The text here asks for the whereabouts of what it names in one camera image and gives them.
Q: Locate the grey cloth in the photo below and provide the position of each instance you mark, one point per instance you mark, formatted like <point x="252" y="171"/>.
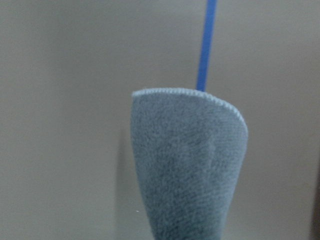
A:
<point x="188" y="148"/>

